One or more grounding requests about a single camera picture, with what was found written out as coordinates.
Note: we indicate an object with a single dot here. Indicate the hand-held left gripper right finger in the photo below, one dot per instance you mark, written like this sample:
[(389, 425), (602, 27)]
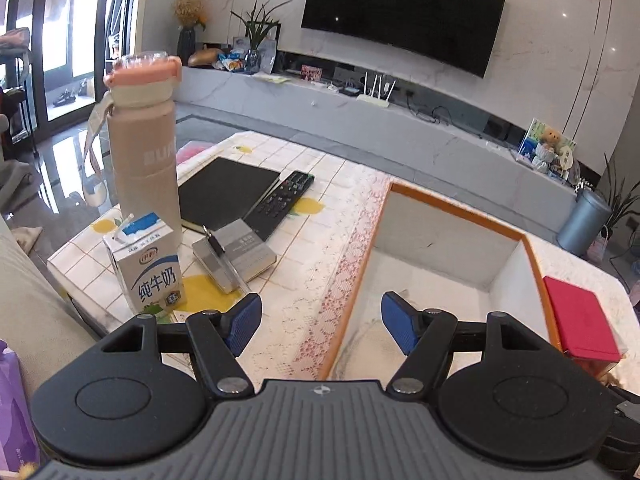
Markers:
[(397, 322)]

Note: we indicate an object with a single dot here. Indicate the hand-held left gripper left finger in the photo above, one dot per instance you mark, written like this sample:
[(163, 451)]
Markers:
[(245, 322)]

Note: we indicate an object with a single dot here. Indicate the orange-rimmed white storage box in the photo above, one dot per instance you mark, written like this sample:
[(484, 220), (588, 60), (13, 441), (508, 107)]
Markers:
[(440, 240)]

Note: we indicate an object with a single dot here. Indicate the grey box with clip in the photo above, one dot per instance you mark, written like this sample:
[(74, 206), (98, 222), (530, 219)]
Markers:
[(235, 255)]

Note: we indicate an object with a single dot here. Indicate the lemon print checked tablecloth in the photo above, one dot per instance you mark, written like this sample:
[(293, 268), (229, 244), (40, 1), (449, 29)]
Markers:
[(315, 240)]

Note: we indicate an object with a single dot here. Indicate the white blue milk carton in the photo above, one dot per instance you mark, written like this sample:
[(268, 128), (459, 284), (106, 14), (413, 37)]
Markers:
[(150, 270)]

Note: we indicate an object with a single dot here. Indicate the red flat box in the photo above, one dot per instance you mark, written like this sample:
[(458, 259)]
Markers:
[(580, 320)]

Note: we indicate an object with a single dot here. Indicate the black remote control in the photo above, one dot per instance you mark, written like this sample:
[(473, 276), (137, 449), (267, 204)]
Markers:
[(280, 202)]

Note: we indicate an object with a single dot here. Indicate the black notebook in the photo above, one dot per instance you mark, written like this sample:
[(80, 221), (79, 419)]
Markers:
[(225, 192)]

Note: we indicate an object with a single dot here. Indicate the pink woven basket bag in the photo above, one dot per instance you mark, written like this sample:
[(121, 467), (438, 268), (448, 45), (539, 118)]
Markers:
[(598, 246)]

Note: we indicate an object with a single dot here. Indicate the pink water bottle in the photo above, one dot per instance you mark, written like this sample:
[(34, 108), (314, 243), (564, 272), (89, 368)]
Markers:
[(142, 160)]

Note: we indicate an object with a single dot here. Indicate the grey marble TV cabinet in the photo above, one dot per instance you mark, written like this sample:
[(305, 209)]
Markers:
[(390, 130)]

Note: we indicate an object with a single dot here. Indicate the blue-grey trash can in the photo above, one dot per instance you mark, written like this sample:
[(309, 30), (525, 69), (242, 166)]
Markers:
[(582, 222)]

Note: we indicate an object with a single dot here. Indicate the beige sofa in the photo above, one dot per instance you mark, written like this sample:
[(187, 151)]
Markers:
[(35, 305)]

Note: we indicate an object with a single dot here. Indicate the white wifi router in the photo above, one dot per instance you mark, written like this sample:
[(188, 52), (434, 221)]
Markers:
[(372, 97)]

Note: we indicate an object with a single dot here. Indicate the teddy bear gift bundle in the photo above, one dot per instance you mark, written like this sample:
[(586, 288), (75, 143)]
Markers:
[(550, 147)]

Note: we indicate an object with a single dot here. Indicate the long-leaf potted plant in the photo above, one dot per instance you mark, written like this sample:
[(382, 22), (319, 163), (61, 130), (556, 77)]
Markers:
[(622, 200)]

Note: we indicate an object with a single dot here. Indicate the purple packet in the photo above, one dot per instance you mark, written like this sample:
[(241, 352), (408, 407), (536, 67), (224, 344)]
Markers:
[(15, 410)]

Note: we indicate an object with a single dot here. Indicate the small photo card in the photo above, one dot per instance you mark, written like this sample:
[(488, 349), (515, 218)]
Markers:
[(311, 73)]

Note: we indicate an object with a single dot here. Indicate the colourful snack bags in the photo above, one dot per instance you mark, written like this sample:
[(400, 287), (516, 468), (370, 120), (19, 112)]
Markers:
[(231, 62)]

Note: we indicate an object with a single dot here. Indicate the brown bread-shaped ornament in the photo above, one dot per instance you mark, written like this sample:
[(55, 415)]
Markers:
[(204, 56)]

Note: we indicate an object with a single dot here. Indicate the dark vase with dried flowers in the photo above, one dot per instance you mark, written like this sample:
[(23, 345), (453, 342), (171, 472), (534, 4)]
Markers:
[(187, 45)]

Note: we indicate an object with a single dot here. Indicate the dark shoes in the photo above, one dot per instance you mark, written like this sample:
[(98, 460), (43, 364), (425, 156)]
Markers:
[(65, 98)]

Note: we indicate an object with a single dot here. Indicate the green plant in glass vase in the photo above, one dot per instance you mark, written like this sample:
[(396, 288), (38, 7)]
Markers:
[(257, 30)]

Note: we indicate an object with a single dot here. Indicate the black curved television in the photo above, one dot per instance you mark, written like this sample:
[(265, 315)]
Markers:
[(400, 5)]

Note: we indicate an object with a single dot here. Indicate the glass balcony door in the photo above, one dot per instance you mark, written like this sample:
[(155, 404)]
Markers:
[(65, 35)]

